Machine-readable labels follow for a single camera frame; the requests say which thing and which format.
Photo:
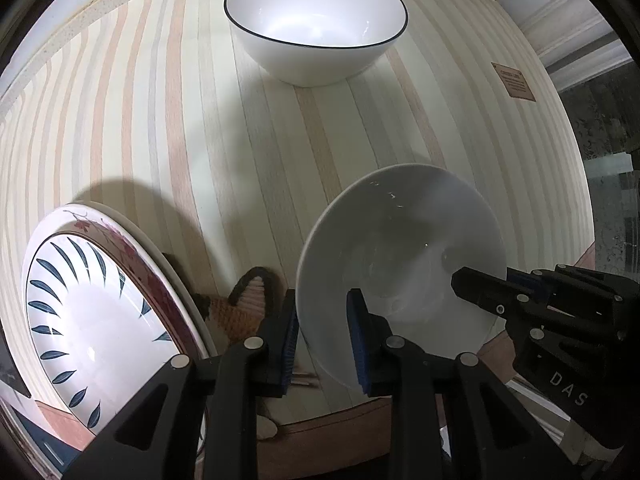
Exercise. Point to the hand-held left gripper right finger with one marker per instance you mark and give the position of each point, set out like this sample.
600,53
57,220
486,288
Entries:
357,345

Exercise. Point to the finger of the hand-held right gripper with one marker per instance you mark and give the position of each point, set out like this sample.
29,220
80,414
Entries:
480,287
525,280

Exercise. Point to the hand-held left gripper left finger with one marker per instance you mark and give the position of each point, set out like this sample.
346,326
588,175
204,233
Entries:
287,340

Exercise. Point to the plain white bowl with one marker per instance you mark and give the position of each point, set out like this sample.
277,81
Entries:
400,240

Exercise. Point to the blue leaf pattern plate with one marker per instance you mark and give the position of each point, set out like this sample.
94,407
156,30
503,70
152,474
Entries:
100,320

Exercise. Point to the red floral plate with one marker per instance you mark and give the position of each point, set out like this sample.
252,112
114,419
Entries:
82,223

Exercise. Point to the frosted glass sliding door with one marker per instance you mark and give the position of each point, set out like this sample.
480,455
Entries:
610,160

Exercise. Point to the striped cat print cloth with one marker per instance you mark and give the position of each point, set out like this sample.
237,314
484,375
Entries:
200,110

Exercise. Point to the black rimmed white bowl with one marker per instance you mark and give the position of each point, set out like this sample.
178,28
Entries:
315,25

